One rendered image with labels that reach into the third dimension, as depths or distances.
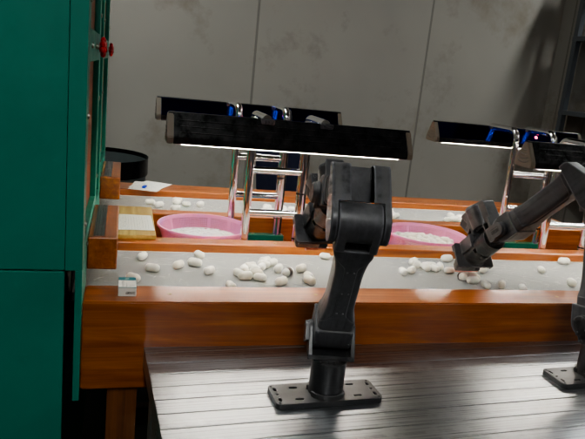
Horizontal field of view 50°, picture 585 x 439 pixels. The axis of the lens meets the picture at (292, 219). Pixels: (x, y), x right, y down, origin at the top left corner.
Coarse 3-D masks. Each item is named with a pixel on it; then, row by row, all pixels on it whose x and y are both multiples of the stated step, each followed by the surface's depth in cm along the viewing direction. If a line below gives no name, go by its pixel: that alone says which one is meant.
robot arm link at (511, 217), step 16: (560, 176) 135; (576, 176) 129; (544, 192) 139; (560, 192) 135; (576, 192) 130; (528, 208) 143; (544, 208) 139; (560, 208) 139; (512, 224) 146; (528, 224) 143
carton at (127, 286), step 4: (120, 280) 128; (124, 280) 128; (128, 280) 128; (132, 280) 129; (136, 280) 129; (120, 284) 126; (124, 284) 126; (128, 284) 126; (132, 284) 127; (136, 284) 127; (120, 288) 125; (124, 288) 125; (128, 288) 125; (132, 288) 125; (136, 288) 125; (120, 292) 125; (124, 292) 125; (128, 292) 125; (132, 292) 125; (136, 292) 126
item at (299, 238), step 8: (296, 216) 133; (312, 216) 129; (296, 224) 133; (312, 224) 129; (296, 232) 132; (304, 232) 132; (312, 232) 130; (320, 232) 129; (296, 240) 131; (304, 240) 131; (312, 240) 132; (320, 240) 132
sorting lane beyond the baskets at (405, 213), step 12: (108, 204) 210; (120, 204) 212; (132, 204) 214; (144, 204) 216; (168, 204) 220; (180, 204) 221; (192, 204) 223; (204, 204) 225; (216, 204) 227; (240, 204) 231; (252, 204) 234; (288, 204) 240; (408, 216) 241; (420, 216) 243; (432, 216) 246; (444, 216) 248
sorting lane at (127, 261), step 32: (128, 256) 158; (160, 256) 161; (192, 256) 164; (224, 256) 166; (256, 256) 169; (288, 256) 173; (416, 288) 157; (448, 288) 159; (480, 288) 162; (512, 288) 165; (544, 288) 168; (576, 288) 171
